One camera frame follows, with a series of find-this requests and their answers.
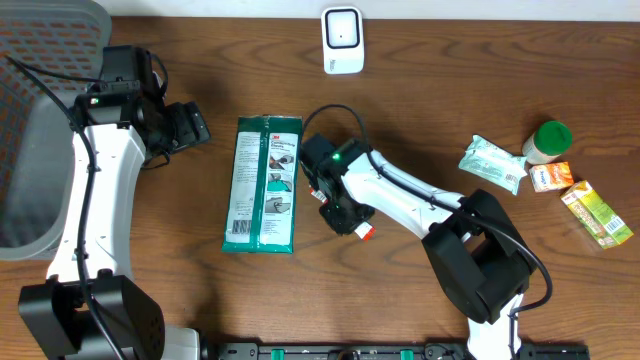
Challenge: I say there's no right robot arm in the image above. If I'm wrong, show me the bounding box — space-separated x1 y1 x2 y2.
301 135 543 359

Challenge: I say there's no white teal snack packet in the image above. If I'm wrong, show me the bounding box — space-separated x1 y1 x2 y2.
458 134 527 195

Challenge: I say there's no orange tissue packet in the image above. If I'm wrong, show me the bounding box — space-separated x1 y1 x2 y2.
529 162 574 193

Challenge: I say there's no green juice carton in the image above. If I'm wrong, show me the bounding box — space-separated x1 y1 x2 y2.
561 180 634 249

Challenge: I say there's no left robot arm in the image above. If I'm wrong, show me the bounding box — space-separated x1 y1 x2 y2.
18 93 215 359

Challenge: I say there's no green lid spice jar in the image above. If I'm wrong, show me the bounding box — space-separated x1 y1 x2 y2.
522 120 573 165

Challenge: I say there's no grey plastic mesh basket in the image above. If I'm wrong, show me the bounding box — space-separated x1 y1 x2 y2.
1 0 112 261

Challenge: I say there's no green white barcode packet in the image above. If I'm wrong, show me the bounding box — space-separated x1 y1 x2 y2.
222 115 302 254

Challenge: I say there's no red white snack packet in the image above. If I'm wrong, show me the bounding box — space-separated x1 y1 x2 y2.
309 188 376 241

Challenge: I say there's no white barcode scanner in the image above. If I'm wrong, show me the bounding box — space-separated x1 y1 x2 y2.
321 6 365 75

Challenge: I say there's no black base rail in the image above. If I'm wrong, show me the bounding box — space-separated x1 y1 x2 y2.
200 343 591 360

